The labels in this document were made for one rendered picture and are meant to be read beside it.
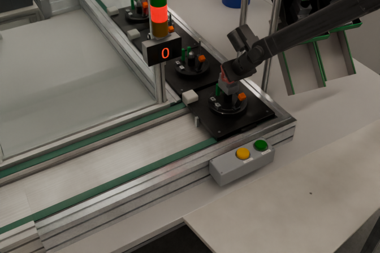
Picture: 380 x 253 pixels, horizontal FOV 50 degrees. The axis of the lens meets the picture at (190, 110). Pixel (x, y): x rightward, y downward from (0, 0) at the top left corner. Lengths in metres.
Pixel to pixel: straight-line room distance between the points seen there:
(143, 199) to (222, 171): 0.25
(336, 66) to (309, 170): 0.43
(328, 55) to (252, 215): 0.69
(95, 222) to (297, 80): 0.84
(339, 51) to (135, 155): 0.86
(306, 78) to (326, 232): 0.55
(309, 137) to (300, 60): 0.28
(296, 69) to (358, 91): 0.38
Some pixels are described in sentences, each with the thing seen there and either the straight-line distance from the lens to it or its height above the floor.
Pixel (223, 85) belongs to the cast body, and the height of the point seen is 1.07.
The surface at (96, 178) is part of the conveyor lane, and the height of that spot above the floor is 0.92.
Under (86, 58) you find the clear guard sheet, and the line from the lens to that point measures 1.27.
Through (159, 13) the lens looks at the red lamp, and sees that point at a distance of 1.23.
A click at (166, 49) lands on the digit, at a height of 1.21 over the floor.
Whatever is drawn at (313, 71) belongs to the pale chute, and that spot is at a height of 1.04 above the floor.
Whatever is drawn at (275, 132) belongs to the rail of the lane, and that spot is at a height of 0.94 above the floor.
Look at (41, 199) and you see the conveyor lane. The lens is 1.33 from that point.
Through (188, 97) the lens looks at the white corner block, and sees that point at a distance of 1.45.
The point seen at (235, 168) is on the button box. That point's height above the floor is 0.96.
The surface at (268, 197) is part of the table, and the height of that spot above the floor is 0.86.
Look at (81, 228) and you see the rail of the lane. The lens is 1.24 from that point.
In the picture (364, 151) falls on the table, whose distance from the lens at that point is 1.57.
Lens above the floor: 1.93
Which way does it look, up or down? 42 degrees down
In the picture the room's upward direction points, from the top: 1 degrees counter-clockwise
